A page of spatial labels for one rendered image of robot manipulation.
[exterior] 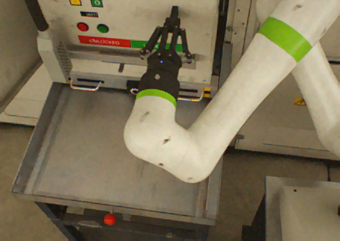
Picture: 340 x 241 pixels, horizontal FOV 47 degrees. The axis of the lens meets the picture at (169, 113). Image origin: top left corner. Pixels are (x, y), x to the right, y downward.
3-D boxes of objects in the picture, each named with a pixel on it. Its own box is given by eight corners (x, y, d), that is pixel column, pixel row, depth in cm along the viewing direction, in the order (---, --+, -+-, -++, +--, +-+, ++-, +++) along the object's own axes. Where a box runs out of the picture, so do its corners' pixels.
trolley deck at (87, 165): (215, 226, 116) (217, 220, 111) (17, 198, 123) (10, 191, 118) (231, 54, 153) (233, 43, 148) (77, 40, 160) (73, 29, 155)
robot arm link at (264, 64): (247, 28, 89) (276, 39, 79) (277, 57, 95) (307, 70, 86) (150, 154, 93) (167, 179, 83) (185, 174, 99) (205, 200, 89)
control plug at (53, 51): (67, 83, 121) (50, 44, 106) (51, 82, 121) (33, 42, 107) (74, 64, 125) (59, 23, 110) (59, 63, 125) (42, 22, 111)
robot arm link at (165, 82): (176, 89, 83) (133, 84, 84) (177, 118, 93) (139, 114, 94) (180, 67, 86) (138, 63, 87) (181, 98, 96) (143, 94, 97)
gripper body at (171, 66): (143, 89, 95) (150, 60, 100) (178, 92, 94) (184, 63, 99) (140, 69, 89) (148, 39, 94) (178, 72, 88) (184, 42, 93)
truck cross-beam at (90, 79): (216, 98, 132) (217, 88, 127) (62, 82, 138) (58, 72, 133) (218, 86, 135) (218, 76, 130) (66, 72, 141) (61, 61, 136)
